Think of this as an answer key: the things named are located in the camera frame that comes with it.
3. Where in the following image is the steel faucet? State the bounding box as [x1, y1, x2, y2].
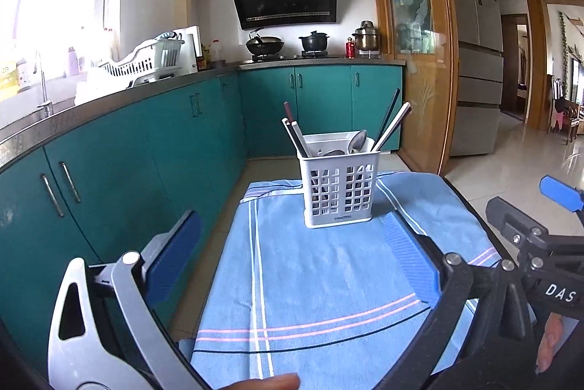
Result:
[34, 50, 55, 117]

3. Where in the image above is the white plastic utensil basket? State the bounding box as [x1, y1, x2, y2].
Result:
[296, 133, 381, 229]

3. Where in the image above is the white dish rack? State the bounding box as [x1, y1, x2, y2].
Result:
[97, 31, 186, 88]

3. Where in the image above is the white kitchen appliance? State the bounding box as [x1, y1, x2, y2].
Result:
[173, 25, 202, 74]

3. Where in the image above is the person's right hand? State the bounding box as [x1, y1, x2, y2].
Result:
[535, 311, 569, 374]

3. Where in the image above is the black cooking pot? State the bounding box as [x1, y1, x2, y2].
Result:
[298, 30, 330, 53]

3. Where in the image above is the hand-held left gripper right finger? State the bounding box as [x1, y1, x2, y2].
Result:
[378, 211, 538, 390]

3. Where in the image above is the stainless steel pot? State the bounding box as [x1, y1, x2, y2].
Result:
[353, 20, 382, 53]

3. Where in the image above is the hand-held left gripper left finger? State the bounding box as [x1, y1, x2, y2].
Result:
[47, 209, 203, 390]

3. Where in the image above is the grey kitchen countertop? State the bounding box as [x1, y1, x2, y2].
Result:
[0, 55, 407, 170]

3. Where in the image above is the yellow package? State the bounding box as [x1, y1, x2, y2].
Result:
[0, 59, 29, 95]

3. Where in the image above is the blue striped cloth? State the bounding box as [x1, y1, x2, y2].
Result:
[179, 170, 503, 390]

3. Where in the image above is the wooden chair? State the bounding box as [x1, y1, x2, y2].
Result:
[563, 95, 584, 145]

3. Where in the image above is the black wok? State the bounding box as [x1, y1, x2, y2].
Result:
[245, 28, 286, 56]

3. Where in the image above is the gas stove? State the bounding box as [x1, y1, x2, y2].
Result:
[250, 50, 332, 63]

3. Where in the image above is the person's left hand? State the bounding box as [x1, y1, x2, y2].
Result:
[223, 374, 301, 390]

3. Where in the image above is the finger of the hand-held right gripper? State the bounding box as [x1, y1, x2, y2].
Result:
[538, 174, 584, 214]
[484, 196, 556, 255]

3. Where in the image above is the wooden sliding glass door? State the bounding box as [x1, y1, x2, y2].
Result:
[371, 0, 460, 177]

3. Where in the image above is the white chopstick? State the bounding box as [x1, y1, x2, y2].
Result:
[376, 102, 412, 154]
[282, 117, 309, 158]

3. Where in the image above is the grey refrigerator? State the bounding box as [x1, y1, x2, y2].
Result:
[444, 0, 505, 158]

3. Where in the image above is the pink garment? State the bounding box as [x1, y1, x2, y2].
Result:
[549, 97, 565, 131]

